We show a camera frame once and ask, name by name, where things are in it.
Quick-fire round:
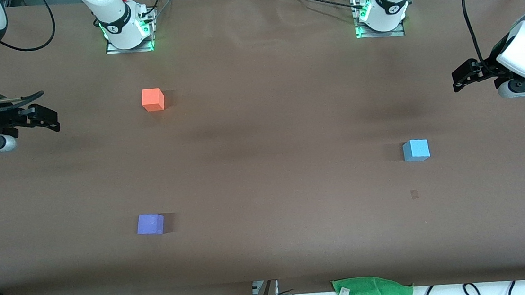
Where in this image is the light blue foam block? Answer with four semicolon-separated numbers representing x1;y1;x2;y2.
402;138;431;163

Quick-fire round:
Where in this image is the orange foam block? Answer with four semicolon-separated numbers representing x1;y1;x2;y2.
141;87;166;113

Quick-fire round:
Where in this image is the purple foam block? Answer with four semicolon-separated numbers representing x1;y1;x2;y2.
136;212;166;237

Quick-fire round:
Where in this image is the brown table cover sheet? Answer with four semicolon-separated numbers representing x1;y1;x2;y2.
0;0;525;295

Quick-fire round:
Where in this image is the green cloth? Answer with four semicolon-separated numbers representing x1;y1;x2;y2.
332;272;415;295

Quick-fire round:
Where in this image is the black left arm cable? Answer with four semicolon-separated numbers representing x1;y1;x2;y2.
462;0;499;80

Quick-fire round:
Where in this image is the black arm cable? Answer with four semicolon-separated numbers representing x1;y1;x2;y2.
462;0;499;80
0;0;63;112

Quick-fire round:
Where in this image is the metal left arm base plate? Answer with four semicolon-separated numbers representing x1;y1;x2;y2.
352;0;407;41

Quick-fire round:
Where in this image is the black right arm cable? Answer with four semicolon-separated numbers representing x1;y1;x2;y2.
0;0;63;112

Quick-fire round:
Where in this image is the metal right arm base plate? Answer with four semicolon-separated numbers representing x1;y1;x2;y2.
102;8;157;55

